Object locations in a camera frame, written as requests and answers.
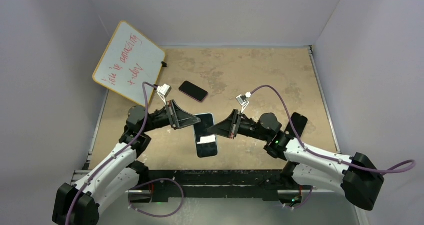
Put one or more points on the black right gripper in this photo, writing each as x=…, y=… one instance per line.
x=229, y=126

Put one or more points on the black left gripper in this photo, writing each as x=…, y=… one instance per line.
x=180, y=119

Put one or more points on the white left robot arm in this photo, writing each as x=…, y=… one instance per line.
x=86, y=200

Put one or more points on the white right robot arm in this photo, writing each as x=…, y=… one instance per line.
x=351, y=176

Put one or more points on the black phone with pink edge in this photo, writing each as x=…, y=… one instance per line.
x=193, y=91

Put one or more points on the black phone case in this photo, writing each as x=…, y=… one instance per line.
x=299, y=122

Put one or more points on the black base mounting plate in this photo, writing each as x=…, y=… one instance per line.
x=164, y=189

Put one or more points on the yellow framed whiteboard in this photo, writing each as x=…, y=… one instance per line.
x=129, y=60

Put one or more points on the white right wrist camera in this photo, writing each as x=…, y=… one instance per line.
x=243, y=99

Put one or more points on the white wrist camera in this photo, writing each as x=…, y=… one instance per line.
x=164, y=90
x=243, y=99

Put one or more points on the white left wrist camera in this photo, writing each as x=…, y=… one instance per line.
x=164, y=90

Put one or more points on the aluminium front rail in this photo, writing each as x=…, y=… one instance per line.
x=229, y=183

